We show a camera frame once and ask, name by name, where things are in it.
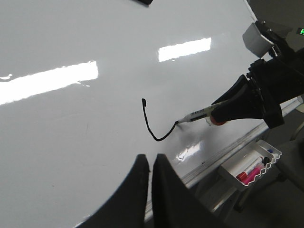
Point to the white whiteboard with aluminium frame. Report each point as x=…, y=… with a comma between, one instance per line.
x=87, y=85

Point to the white plastic marker tray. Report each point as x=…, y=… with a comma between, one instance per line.
x=239, y=161

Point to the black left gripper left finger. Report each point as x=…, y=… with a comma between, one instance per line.
x=126, y=207

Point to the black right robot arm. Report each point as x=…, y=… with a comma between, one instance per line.
x=284, y=48

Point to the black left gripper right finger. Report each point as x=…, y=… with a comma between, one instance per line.
x=173, y=205

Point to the pink marker in tray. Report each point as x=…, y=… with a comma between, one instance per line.
x=251, y=176

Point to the white black whiteboard marker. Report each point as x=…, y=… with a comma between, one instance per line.
x=203, y=113

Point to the red capped marker in tray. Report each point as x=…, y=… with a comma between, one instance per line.
x=248, y=169

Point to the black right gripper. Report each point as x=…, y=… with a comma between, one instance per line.
x=277, y=81

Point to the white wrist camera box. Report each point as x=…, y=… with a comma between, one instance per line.
x=255, y=42

